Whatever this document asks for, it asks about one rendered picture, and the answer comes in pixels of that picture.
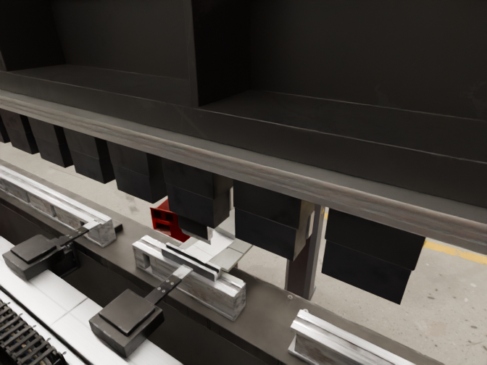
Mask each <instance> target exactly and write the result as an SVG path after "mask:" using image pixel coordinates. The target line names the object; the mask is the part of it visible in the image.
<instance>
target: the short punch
mask: <svg viewBox="0 0 487 365"><path fill-rule="evenodd" d="M178 224H179V228H181V229H182V233H184V234H187V235H189V236H191V237H193V238H195V239H197V240H200V241H202V242H204V243H207V244H209V245H211V238H212V237H213V231H212V228H211V227H208V226H205V225H203V224H200V223H198V222H195V221H193V220H191V219H188V218H186V217H183V216H181V215H179V214H178Z"/></svg>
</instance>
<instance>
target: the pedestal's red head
mask: <svg viewBox="0 0 487 365"><path fill-rule="evenodd" d="M149 208H150V209H151V220H152V224H153V229H154V230H157V231H159V232H161V233H163V234H166V235H168V236H170V237H171V238H174V239H176V240H179V241H180V242H182V243H184V242H186V241H187V240H188V239H189V238H190V237H191V236H189V235H187V234H184V233H182V229H181V228H179V224H178V215H177V214H176V213H174V212H171V211H170V210H169V204H168V198H167V199H166V200H165V201H163V202H162V203H161V204H160V205H159V206H158V207H157V208H154V207H149Z"/></svg>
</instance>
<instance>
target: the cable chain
mask: <svg viewBox="0 0 487 365"><path fill-rule="evenodd" d="M2 315H3V316H2ZM0 350H1V351H2V353H4V354H5V355H6V357H7V358H8V359H10V361H11V362H12V363H13V364H14V365H67V362H66V361H65V359H64V356H63V355H62V353H61V352H60V351H57V349H56V348H55V347H54V346H53V345H51V344H50V342H49V341H48V340H45V339H44V337H43V336H42V335H39V333H38V332H37V331H36V330H34V329H33V328H32V326H31V325H28V323H27V322H26V321H25V320H23V319H22V317H21V316H20V315H17V313H16V312H15V311H13V310H12V308H11V307H10V306H8V305H7V304H6V303H5V302H3V300H2V299H0ZM44 362H45V363H44Z"/></svg>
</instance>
